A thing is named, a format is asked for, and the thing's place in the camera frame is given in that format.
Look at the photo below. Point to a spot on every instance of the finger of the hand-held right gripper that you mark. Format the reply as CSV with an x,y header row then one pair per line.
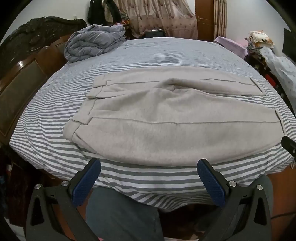
x,y
289,144

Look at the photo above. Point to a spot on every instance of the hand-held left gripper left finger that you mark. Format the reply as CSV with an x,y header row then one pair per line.
x,y
86,183

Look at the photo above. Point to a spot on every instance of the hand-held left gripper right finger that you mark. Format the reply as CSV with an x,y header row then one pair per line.
x,y
211,183

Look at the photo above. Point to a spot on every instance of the person's grey trouser leg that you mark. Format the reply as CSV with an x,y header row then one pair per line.
x,y
120,215

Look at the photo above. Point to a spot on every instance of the light blue dotted cloth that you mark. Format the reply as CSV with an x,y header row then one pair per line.
x,y
281,67

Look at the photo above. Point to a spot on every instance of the dark clutter pile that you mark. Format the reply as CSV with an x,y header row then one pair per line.
x,y
255,56

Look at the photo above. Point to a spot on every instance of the floral folded bedding pile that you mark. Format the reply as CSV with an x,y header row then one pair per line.
x,y
261,38

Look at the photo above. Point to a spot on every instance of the purple cloth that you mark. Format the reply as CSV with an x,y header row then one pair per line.
x,y
231,45

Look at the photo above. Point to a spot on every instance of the dark wooden headboard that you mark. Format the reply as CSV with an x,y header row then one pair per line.
x,y
25,74

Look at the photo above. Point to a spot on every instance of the folded blue-grey comforter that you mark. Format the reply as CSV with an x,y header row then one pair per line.
x,y
92,41

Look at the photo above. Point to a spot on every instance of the striped bed sheet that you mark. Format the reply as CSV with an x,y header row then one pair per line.
x,y
148,53

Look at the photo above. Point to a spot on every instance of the brown wooden door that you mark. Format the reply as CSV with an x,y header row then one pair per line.
x,y
204,18

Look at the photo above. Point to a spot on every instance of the black box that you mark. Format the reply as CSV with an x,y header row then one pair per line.
x,y
154,33

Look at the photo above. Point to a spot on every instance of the dark hanging clothes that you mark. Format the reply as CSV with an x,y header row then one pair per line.
x,y
101,10

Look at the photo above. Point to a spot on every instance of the pink patterned curtain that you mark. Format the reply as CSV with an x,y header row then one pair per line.
x,y
161,16

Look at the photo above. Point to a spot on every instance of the black wall panel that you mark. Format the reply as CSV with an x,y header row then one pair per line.
x,y
290,45

